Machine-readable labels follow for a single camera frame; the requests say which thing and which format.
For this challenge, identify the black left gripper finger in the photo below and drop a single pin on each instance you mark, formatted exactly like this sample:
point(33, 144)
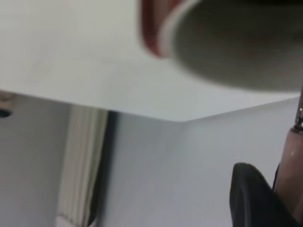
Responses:
point(251, 203)

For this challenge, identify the white grey vertical post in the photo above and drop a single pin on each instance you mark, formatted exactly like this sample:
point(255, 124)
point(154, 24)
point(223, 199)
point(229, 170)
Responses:
point(80, 165)

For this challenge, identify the red ceramic mug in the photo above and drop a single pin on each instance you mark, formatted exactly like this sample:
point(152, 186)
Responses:
point(225, 47)

